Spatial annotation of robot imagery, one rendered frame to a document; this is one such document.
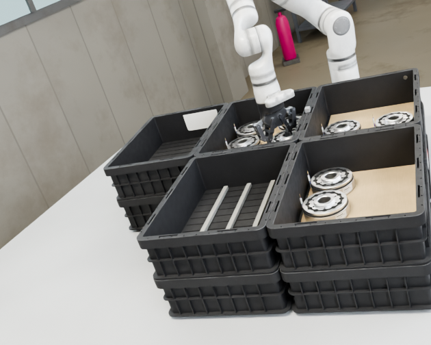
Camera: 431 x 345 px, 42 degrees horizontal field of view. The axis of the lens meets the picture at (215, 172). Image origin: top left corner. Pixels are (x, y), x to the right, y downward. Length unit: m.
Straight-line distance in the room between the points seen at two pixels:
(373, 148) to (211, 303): 0.54
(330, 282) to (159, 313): 0.44
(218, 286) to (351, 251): 0.31
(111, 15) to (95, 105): 0.66
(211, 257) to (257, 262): 0.10
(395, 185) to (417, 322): 0.34
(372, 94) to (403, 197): 0.56
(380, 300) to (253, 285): 0.26
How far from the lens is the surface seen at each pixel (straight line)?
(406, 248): 1.12
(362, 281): 1.18
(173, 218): 1.39
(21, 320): 1.64
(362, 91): 1.81
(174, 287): 1.29
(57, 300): 1.64
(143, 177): 1.67
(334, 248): 1.13
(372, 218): 1.08
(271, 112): 1.60
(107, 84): 3.86
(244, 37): 1.55
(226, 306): 1.29
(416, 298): 1.20
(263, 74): 1.57
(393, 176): 1.41
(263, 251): 1.17
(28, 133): 3.34
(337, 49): 1.89
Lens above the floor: 1.51
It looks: 24 degrees down
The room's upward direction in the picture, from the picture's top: 18 degrees counter-clockwise
